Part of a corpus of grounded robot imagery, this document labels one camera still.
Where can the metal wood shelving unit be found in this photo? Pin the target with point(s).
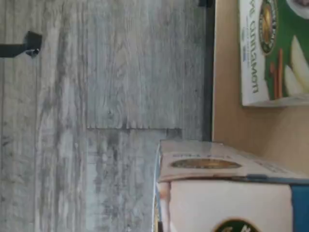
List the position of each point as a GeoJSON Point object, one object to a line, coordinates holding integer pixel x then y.
{"type": "Point", "coordinates": [209, 72]}

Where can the green oatmeal box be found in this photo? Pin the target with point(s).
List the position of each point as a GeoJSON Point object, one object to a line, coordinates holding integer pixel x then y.
{"type": "Point", "coordinates": [265, 60]}

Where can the wooden shelf board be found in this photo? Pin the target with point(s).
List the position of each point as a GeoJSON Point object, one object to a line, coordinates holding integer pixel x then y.
{"type": "Point", "coordinates": [241, 133]}

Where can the blue and white oatmeal box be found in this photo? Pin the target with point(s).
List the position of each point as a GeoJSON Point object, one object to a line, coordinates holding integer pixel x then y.
{"type": "Point", "coordinates": [229, 205]}

